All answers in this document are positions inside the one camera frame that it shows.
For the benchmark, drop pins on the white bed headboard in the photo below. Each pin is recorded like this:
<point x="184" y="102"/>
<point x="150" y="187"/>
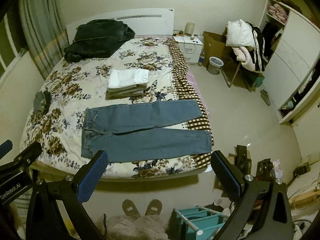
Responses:
<point x="143" y="21"/>

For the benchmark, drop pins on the folding chair with clothes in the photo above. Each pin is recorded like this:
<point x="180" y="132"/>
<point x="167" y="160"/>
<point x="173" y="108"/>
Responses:
<point x="251" y="59"/>

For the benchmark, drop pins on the blue denim jeans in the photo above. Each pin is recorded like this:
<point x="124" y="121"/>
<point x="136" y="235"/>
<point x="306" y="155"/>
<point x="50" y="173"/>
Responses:
<point x="143" y="131"/>

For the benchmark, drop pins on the right grey slipper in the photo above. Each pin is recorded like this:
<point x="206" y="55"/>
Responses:
<point x="154" y="207"/>

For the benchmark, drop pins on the white puffy jacket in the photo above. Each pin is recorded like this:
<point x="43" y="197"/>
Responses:
<point x="239" y="34"/>

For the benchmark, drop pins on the floral bed quilt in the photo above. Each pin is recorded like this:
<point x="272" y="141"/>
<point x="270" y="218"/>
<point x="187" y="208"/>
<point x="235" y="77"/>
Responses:
<point x="78" y="86"/>

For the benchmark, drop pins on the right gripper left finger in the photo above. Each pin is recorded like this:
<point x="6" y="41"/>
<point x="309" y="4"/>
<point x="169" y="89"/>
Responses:
<point x="44" y="219"/>

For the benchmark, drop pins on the window frame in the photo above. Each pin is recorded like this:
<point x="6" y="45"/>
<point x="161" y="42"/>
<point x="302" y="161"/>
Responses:
<point x="13" y="43"/>

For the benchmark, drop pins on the teal storage rack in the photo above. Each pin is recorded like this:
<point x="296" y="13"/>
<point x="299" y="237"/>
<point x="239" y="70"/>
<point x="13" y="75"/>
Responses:
<point x="198" y="222"/>

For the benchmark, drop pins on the beige folded pants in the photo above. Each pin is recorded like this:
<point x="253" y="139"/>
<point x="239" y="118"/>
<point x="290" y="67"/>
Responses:
<point x="120" y="93"/>

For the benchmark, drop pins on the white wardrobe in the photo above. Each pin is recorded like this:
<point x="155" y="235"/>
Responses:
<point x="289" y="75"/>

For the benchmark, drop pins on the white nightstand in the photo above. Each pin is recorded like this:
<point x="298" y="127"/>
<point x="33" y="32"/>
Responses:
<point x="191" y="49"/>

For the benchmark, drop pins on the small grey-green cloth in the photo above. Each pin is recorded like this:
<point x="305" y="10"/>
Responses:
<point x="42" y="102"/>

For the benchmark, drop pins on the pink folded blanket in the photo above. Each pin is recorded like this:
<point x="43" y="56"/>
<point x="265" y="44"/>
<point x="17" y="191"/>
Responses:
<point x="278" y="12"/>

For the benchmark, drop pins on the beige table lamp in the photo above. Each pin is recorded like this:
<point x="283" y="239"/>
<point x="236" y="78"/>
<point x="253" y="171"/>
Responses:
<point x="189" y="28"/>

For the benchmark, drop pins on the grey striped curtain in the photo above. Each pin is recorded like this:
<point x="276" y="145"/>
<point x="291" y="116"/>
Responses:
<point x="44" y="32"/>

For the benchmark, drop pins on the grey waste bin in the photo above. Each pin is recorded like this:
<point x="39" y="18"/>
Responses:
<point x="215" y="64"/>

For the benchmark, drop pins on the brown cardboard box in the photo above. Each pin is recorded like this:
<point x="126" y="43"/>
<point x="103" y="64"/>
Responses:
<point x="215" y="45"/>

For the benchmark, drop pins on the white folded pants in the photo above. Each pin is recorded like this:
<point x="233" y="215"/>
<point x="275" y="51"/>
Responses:
<point x="121" y="79"/>

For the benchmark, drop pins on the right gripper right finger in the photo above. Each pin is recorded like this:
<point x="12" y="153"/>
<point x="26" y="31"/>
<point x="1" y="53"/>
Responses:
<point x="263" y="204"/>

